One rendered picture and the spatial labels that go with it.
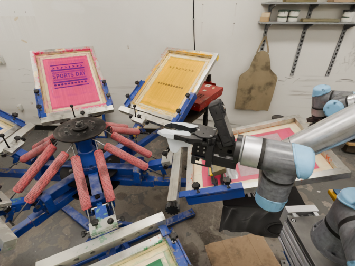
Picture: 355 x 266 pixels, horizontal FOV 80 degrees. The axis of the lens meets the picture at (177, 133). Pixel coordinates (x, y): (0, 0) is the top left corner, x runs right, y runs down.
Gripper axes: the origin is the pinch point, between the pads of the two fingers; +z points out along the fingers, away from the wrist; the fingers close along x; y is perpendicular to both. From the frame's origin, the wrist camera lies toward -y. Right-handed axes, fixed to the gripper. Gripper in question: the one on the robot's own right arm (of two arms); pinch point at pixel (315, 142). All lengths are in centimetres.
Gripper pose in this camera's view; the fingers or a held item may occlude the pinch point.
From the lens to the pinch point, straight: 146.9
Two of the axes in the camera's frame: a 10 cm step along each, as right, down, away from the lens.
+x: 9.6, -1.9, -2.0
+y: -0.7, 5.3, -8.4
